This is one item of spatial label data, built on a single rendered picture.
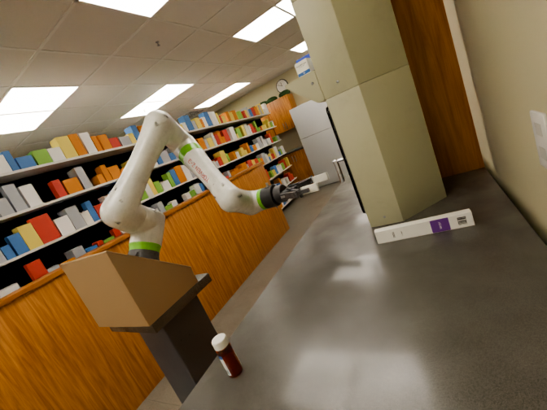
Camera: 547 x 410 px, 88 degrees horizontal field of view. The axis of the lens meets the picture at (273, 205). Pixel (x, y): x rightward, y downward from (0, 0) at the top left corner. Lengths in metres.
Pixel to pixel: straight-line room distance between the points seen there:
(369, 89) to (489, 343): 0.72
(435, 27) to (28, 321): 2.51
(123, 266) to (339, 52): 0.98
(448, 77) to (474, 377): 1.04
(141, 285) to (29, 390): 1.33
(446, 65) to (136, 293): 1.39
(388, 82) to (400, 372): 0.80
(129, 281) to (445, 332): 0.92
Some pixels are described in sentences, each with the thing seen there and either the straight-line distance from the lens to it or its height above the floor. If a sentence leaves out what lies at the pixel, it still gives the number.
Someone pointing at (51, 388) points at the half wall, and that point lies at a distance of 2.39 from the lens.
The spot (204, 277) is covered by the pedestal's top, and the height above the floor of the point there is 0.93.
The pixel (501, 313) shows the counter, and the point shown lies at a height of 0.94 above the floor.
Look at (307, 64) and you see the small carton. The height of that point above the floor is 1.55.
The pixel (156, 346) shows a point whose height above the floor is 0.77.
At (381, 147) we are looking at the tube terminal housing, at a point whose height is 1.20.
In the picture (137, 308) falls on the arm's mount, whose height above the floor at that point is 1.02.
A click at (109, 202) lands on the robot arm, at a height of 1.39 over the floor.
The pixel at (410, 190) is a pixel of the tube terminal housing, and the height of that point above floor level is 1.03.
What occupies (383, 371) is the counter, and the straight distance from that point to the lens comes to 0.58.
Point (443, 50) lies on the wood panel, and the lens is 1.34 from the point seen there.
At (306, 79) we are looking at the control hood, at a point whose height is 1.50.
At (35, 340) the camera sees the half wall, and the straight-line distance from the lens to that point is 2.32.
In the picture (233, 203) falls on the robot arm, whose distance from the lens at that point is 1.12.
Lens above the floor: 1.36
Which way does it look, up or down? 12 degrees down
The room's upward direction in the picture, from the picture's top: 23 degrees counter-clockwise
